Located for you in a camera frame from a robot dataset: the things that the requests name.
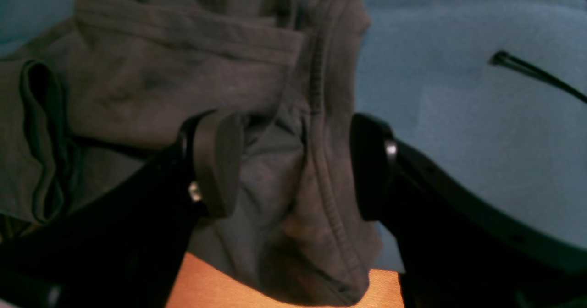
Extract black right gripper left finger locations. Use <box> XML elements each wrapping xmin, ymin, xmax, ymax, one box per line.
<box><xmin>179</xmin><ymin>110</ymin><xmax>244</xmax><ymax>218</ymax></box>

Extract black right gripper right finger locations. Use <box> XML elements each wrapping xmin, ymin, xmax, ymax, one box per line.
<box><xmin>350</xmin><ymin>112</ymin><xmax>398</xmax><ymax>221</ymax></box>

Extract grey T-shirt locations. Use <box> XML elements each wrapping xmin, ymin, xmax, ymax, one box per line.
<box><xmin>1</xmin><ymin>0</ymin><xmax>381</xmax><ymax>308</ymax></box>

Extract blue table cloth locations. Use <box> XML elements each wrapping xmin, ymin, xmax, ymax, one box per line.
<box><xmin>1</xmin><ymin>0</ymin><xmax>586</xmax><ymax>275</ymax></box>

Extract black cable ties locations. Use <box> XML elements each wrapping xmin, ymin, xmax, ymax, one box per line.
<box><xmin>489</xmin><ymin>50</ymin><xmax>587</xmax><ymax>104</ymax></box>

